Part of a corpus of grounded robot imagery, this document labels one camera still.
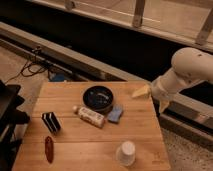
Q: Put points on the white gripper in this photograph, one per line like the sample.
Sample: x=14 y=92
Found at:
x=164 y=88

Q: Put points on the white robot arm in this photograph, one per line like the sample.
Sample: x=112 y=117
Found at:
x=189 y=67

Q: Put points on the black white striped eraser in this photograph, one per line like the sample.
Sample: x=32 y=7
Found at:
x=51 y=122

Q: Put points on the blue sponge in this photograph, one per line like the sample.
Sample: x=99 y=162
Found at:
x=115 y=114

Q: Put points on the dark blue bowl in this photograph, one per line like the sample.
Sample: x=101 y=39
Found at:
x=98 y=98

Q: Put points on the white tube bottle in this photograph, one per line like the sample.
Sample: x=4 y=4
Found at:
x=89 y=116

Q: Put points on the blue box on floor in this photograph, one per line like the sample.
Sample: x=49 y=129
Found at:
x=58 y=78

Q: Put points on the black stand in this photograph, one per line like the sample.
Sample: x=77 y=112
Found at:
x=10 y=117

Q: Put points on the metal floor rail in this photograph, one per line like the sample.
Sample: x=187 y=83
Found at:
x=183 y=112

